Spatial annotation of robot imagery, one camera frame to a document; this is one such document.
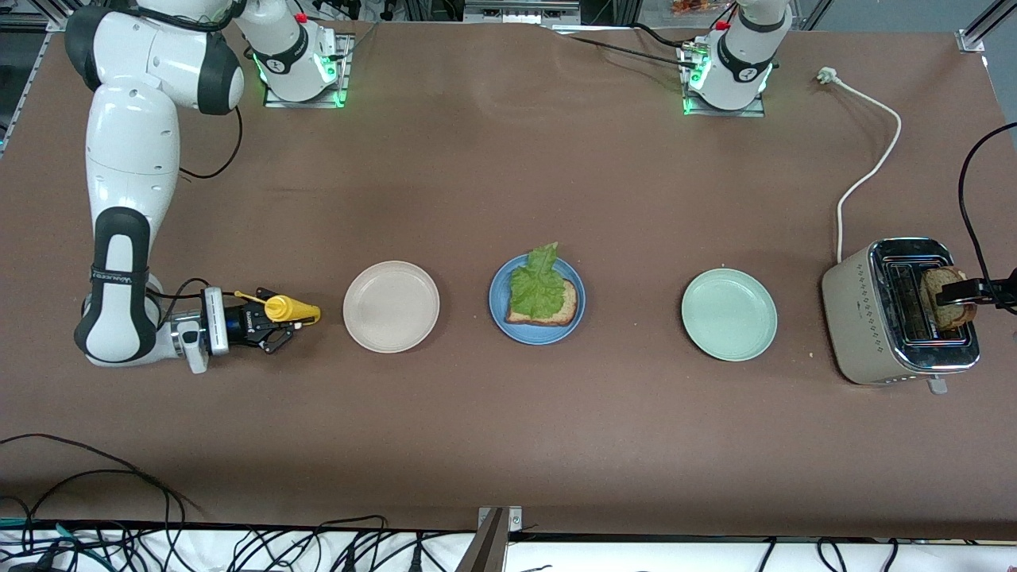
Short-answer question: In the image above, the blue plate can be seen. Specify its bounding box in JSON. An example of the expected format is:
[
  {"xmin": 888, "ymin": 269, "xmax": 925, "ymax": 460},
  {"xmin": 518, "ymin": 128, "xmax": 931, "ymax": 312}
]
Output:
[{"xmin": 488, "ymin": 253, "xmax": 587, "ymax": 346}]

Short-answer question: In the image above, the yellow squeeze sauce bottle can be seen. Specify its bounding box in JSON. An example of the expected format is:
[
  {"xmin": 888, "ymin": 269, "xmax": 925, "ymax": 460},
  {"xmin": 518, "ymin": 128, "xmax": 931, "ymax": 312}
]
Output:
[{"xmin": 234, "ymin": 291, "xmax": 323, "ymax": 327}]

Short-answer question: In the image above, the white toaster power cable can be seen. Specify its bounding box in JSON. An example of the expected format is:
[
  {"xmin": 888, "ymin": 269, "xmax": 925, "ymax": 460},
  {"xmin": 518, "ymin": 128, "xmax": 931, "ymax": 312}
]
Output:
[{"xmin": 817, "ymin": 67, "xmax": 904, "ymax": 265}]

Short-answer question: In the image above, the beige plate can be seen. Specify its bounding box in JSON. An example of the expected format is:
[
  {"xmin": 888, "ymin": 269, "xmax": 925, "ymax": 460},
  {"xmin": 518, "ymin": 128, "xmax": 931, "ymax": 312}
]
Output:
[{"xmin": 342, "ymin": 261, "xmax": 441, "ymax": 354}]

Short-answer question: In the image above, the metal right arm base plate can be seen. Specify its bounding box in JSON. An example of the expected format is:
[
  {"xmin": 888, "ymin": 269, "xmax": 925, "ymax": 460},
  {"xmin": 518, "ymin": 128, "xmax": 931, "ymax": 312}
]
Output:
[{"xmin": 264, "ymin": 33, "xmax": 354, "ymax": 109}]

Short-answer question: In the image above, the tangled black cable bundle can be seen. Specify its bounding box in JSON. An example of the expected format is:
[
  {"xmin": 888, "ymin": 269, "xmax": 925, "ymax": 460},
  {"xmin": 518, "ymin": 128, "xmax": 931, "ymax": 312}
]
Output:
[{"xmin": 0, "ymin": 515, "xmax": 478, "ymax": 572}]

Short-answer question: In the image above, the brown bread slice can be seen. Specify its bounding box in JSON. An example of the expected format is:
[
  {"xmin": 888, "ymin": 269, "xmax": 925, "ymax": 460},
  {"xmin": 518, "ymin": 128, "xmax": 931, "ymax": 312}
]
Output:
[
  {"xmin": 920, "ymin": 266, "xmax": 978, "ymax": 332},
  {"xmin": 505, "ymin": 274, "xmax": 579, "ymax": 327}
]

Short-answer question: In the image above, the aluminium frame rail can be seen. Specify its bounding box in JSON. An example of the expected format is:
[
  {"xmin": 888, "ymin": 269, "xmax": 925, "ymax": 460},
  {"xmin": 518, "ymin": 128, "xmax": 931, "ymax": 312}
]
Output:
[
  {"xmin": 957, "ymin": 0, "xmax": 1017, "ymax": 53},
  {"xmin": 0, "ymin": 0, "xmax": 80, "ymax": 152}
]

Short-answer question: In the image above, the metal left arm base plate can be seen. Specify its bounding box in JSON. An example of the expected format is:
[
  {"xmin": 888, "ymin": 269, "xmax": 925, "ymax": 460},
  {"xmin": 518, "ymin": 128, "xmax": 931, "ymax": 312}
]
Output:
[{"xmin": 679, "ymin": 40, "xmax": 768, "ymax": 118}]

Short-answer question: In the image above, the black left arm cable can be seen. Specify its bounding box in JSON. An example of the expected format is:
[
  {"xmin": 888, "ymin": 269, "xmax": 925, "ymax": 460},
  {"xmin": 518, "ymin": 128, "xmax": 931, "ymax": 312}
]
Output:
[{"xmin": 957, "ymin": 122, "xmax": 1017, "ymax": 287}]

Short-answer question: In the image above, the mint green plate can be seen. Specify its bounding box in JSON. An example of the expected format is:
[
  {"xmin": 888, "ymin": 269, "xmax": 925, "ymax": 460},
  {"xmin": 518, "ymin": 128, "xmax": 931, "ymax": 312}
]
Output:
[{"xmin": 681, "ymin": 268, "xmax": 779, "ymax": 362}]

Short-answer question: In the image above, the beige chrome two-slot toaster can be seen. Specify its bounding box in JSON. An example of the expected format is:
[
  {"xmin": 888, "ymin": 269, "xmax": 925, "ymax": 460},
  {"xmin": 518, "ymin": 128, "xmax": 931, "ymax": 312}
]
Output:
[{"xmin": 822, "ymin": 237, "xmax": 981, "ymax": 396}]

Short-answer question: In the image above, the black arm base cable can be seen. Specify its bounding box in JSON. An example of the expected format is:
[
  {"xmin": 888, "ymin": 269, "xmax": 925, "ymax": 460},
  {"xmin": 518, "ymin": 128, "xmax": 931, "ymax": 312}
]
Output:
[{"xmin": 556, "ymin": 22, "xmax": 704, "ymax": 71}]

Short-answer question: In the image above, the green lettuce leaf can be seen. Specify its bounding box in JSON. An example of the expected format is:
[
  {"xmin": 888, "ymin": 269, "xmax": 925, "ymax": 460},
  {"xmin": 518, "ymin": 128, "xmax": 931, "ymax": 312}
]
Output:
[{"xmin": 508, "ymin": 242, "xmax": 567, "ymax": 320}]

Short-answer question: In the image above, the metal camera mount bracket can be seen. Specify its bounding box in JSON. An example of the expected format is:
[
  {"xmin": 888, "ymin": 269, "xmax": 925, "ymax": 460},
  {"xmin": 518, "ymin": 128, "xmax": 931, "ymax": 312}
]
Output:
[{"xmin": 454, "ymin": 506, "xmax": 524, "ymax": 572}]

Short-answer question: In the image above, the black cable loop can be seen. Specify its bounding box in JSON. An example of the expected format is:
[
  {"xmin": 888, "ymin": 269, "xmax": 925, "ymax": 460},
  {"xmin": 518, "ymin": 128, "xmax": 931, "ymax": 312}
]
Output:
[{"xmin": 0, "ymin": 433, "xmax": 206, "ymax": 529}]

